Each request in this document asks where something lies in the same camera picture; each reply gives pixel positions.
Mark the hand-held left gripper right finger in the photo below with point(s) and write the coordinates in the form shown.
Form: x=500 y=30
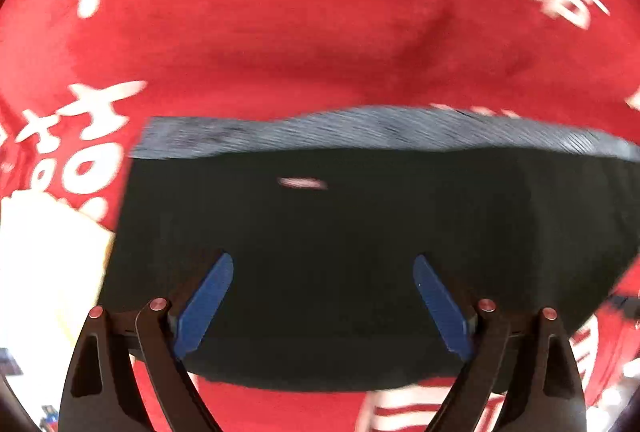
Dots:
x=442 y=307

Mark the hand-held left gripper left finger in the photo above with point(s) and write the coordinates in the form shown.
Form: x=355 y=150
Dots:
x=205 y=307

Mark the black pants with grey waistband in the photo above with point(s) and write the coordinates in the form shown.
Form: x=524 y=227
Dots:
x=350 y=262

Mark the white cloth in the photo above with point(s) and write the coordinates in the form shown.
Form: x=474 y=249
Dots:
x=45 y=272

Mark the small colourful object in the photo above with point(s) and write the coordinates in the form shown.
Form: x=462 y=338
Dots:
x=50 y=416

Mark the small dark object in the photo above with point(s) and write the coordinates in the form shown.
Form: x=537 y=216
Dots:
x=9 y=362

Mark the red printed blanket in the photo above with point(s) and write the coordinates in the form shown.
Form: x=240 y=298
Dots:
x=280 y=21

